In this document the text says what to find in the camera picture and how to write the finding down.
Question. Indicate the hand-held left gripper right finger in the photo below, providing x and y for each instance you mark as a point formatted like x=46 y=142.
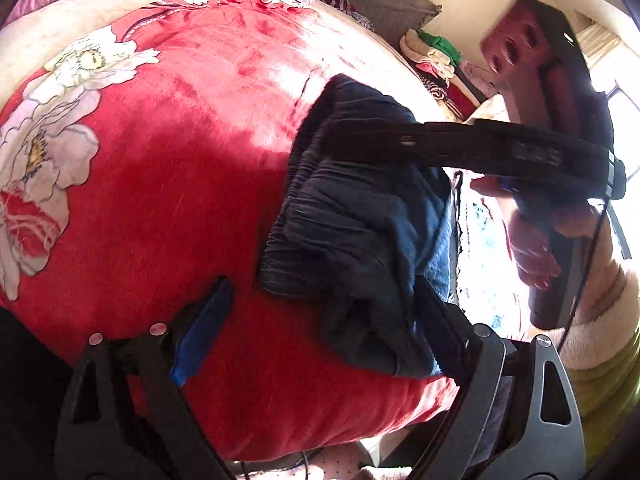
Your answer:
x=440 y=320

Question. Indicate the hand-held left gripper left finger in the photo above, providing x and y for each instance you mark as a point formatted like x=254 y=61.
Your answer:
x=200 y=335

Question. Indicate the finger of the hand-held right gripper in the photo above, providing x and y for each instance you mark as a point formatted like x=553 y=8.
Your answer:
x=450 y=142

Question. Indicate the blue denim pants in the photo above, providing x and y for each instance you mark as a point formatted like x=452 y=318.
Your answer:
x=350 y=230

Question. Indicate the person's right forearm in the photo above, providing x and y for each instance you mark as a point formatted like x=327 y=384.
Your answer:
x=610 y=310

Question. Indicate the pink dotted pajama pants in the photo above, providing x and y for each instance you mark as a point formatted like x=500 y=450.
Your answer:
x=340 y=465

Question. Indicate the person's right hand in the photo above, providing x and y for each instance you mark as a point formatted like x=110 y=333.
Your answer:
x=525 y=245

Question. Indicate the stack of folded clothes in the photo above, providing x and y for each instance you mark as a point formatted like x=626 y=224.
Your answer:
x=440 y=60

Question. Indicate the red floral blanket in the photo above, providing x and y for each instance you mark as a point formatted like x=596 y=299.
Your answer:
x=175 y=185

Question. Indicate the green fleece garment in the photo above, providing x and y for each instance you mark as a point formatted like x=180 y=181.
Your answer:
x=610 y=395

